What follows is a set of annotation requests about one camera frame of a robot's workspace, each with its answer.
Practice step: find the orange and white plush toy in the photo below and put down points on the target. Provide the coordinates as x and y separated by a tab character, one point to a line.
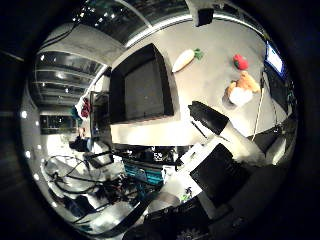
243	88

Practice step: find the red strawberry plush toy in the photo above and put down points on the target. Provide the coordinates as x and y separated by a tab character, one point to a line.
240	62

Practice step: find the black rectangular container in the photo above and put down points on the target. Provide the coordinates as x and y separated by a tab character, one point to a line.
143	86

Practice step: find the teal storage crate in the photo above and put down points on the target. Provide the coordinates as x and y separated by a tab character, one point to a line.
143	173

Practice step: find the white radish plush toy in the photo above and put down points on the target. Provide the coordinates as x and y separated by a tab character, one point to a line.
183	60

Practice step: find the person in white and red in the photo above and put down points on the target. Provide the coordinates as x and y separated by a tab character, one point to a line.
83	108

